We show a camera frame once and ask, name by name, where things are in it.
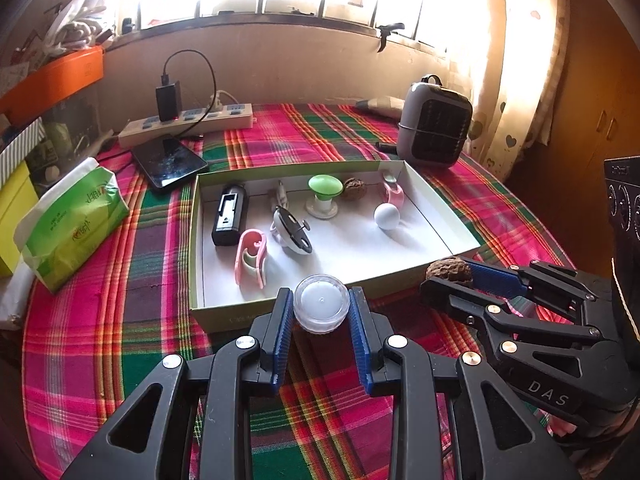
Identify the orange lidded container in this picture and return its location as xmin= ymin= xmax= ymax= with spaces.
xmin=0 ymin=46 xmax=104 ymax=127

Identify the shallow white cardboard tray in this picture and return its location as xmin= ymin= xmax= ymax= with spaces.
xmin=188 ymin=160 xmax=480 ymax=334

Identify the pink clip with green pad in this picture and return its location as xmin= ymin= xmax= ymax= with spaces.
xmin=234 ymin=229 xmax=268 ymax=289

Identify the heart pattern curtain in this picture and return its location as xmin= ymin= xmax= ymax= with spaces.
xmin=446 ymin=0 xmax=568 ymax=180

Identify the striped white box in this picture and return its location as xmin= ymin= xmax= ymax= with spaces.
xmin=0 ymin=117 xmax=46 ymax=188

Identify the white power strip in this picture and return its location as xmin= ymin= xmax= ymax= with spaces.
xmin=117 ymin=103 xmax=254 ymax=148

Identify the white round knob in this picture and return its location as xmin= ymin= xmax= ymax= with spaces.
xmin=373 ymin=203 xmax=401 ymax=231

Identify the black window handle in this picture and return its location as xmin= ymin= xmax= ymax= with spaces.
xmin=376 ymin=22 xmax=405 ymax=53

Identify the black smartphone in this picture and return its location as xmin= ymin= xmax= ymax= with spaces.
xmin=131 ymin=134 xmax=208 ymax=193

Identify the grey portable heater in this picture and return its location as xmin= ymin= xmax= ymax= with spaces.
xmin=396 ymin=74 xmax=473 ymax=167

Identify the white plug with cable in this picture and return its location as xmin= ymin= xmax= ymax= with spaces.
xmin=205 ymin=90 xmax=240 ymax=113

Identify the black camera unit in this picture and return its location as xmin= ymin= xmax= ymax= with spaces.
xmin=604 ymin=155 xmax=640 ymax=370

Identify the black rectangular device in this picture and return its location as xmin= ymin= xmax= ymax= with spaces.
xmin=212 ymin=184 xmax=248 ymax=246

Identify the clear round plastic jar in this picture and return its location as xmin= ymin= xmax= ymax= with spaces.
xmin=293 ymin=274 xmax=350 ymax=335

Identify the green tissue pack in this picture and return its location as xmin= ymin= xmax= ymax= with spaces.
xmin=13 ymin=157 xmax=129 ymax=292

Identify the black charger adapter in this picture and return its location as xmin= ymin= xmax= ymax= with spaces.
xmin=155 ymin=74 xmax=182 ymax=122

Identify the green mushroom suction knob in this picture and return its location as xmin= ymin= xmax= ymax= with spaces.
xmin=305 ymin=174 xmax=344 ymax=220

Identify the brown walnut in tray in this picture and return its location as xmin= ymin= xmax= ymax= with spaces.
xmin=341 ymin=177 xmax=367 ymax=202

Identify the yellow box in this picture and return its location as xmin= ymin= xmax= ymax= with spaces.
xmin=0 ymin=162 xmax=38 ymax=278

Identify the black round disc gadget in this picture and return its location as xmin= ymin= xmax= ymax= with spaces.
xmin=270 ymin=206 xmax=312 ymax=256

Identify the black charger cable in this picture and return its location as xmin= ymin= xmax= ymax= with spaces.
xmin=162 ymin=49 xmax=219 ymax=140

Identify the brown walnut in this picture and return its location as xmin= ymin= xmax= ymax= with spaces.
xmin=341 ymin=177 xmax=367 ymax=202
xmin=425 ymin=257 xmax=473 ymax=287

